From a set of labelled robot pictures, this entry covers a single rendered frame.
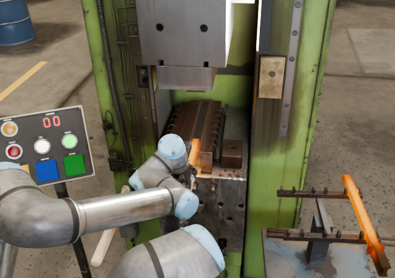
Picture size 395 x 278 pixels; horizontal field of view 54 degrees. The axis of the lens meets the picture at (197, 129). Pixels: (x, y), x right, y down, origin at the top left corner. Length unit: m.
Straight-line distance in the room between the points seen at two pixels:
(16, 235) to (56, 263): 1.78
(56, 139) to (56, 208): 0.77
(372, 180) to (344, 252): 1.50
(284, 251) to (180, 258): 0.89
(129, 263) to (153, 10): 0.83
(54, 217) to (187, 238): 0.27
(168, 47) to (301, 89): 0.55
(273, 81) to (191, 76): 0.33
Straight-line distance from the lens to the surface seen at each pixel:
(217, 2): 1.30
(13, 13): 5.91
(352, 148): 3.44
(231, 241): 1.84
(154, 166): 1.11
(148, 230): 2.19
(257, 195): 1.90
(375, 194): 3.05
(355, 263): 1.70
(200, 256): 0.84
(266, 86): 1.54
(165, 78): 1.43
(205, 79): 1.40
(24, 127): 1.59
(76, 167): 1.57
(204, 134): 1.68
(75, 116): 1.57
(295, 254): 1.67
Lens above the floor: 1.94
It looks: 34 degrees down
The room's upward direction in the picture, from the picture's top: 2 degrees counter-clockwise
